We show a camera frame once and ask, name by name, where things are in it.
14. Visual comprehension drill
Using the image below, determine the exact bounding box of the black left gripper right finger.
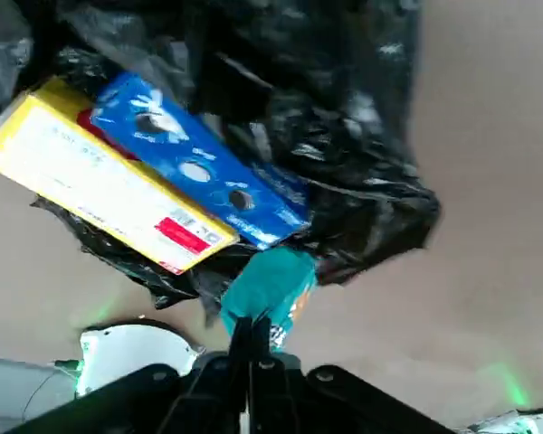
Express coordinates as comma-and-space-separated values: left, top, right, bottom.
249, 316, 444, 434

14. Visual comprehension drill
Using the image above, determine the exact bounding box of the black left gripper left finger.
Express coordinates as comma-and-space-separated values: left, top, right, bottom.
4, 316, 251, 434

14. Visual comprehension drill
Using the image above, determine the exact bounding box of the teal snack packet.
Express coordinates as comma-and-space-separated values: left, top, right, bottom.
220, 248, 319, 354

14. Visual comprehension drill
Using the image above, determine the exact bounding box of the yellow wafer snack pack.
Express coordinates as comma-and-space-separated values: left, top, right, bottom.
0, 76, 241, 276

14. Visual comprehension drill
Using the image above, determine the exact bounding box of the blue cookie box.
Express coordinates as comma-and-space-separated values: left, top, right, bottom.
92, 71, 311, 252

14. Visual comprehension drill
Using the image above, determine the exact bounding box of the black plastic bag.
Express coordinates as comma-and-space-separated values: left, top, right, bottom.
0, 0, 443, 326

